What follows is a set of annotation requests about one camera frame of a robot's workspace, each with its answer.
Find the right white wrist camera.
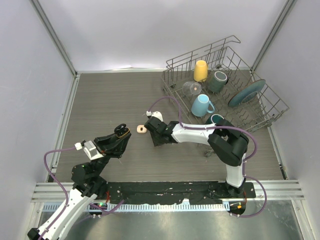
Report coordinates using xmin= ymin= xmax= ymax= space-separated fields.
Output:
xmin=146 ymin=110 xmax=163 ymax=122

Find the beige earbud charging case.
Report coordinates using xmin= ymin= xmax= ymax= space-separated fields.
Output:
xmin=136 ymin=124 xmax=148 ymax=134

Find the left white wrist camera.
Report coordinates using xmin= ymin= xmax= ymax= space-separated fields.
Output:
xmin=74 ymin=140 xmax=103 ymax=161

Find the light blue mug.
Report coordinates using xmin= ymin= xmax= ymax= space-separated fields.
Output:
xmin=191 ymin=94 xmax=215 ymax=118

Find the dark grey-green mug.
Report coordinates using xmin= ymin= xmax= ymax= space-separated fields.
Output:
xmin=207 ymin=71 xmax=228 ymax=93

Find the teal blue plate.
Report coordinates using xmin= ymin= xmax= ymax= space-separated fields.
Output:
xmin=228 ymin=79 xmax=266 ymax=108

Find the grey wire dish rack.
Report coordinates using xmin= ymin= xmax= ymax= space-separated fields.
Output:
xmin=161 ymin=35 xmax=289 ymax=132

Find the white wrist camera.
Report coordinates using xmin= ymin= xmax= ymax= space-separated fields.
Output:
xmin=74 ymin=140 xmax=103 ymax=161
xmin=146 ymin=110 xmax=163 ymax=122

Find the yellow cup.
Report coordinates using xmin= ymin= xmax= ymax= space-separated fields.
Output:
xmin=193 ymin=60 xmax=208 ymax=82

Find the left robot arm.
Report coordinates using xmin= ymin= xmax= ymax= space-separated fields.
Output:
xmin=27 ymin=124 xmax=132 ymax=240

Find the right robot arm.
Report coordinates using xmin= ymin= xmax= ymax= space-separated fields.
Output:
xmin=144 ymin=116 xmax=249 ymax=198

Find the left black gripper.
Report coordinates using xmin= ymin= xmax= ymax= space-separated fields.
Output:
xmin=91 ymin=128 xmax=131 ymax=177

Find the clear glass cup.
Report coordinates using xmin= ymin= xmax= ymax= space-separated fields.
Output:
xmin=182 ymin=81 xmax=202 ymax=97

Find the dark teal mug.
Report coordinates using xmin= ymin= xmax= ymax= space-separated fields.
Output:
xmin=205 ymin=114 xmax=224 ymax=125

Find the white perforated cable strip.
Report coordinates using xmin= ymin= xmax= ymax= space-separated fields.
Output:
xmin=42 ymin=201 xmax=230 ymax=213

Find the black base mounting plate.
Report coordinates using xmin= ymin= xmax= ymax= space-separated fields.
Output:
xmin=108 ymin=181 xmax=256 ymax=205

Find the black earbud charging case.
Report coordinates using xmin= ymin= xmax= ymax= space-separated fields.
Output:
xmin=114 ymin=123 xmax=130 ymax=138

